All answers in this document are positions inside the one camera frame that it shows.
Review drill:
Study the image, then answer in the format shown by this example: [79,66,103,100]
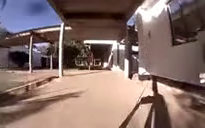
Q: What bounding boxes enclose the building with white-framed opening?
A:
[83,39,139,79]

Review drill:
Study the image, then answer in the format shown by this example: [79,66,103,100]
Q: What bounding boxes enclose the green trees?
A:
[44,39,91,70]

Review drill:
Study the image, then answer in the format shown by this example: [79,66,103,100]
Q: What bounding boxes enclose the brown concrete path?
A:
[0,69,158,128]

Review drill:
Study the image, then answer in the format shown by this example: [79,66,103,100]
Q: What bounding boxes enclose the covered walkway roof with posts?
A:
[46,0,146,79]

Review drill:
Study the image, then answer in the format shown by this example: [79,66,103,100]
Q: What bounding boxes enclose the concrete kerb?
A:
[0,75,60,96]

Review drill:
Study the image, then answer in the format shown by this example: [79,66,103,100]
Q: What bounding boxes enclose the flat-roofed shelter with posts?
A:
[0,24,73,74]

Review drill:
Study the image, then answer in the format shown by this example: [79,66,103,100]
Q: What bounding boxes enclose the white building with dark window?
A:
[134,0,205,90]

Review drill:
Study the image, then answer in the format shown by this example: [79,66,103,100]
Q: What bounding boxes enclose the brown dirt ground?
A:
[0,68,101,98]

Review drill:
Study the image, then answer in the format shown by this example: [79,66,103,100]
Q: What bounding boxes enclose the low white building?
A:
[0,44,44,70]

